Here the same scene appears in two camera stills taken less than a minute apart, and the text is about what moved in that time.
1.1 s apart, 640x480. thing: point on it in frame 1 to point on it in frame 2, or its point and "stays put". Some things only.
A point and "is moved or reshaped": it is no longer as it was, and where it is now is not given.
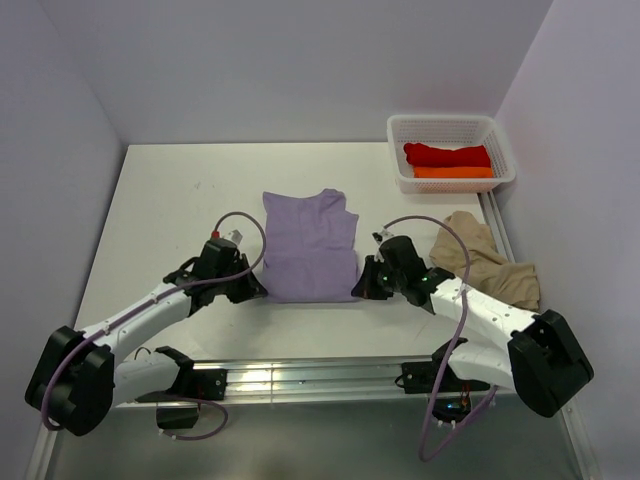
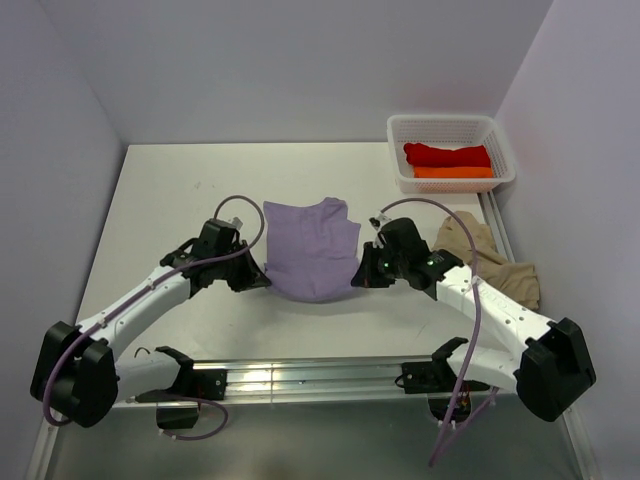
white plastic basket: (449, 131) stays put
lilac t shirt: (309, 247) is moved or reshaped
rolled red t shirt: (423, 155) stays put
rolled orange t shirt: (453, 172) stays put
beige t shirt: (490, 271) stays put
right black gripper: (366, 287) to (367, 275)
